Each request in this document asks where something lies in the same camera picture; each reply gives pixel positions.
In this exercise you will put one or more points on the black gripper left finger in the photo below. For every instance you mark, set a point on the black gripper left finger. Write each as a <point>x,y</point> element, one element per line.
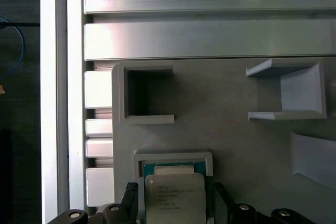
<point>131,195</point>

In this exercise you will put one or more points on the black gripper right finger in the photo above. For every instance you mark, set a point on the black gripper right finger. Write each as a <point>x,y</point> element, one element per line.
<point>220,208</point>

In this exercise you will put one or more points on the silver square CPU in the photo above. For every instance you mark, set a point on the silver square CPU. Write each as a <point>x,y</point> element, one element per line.
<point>174,200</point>

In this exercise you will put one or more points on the grey plastic parts rack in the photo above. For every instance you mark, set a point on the grey plastic parts rack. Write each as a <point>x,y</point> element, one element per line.
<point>223,142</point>

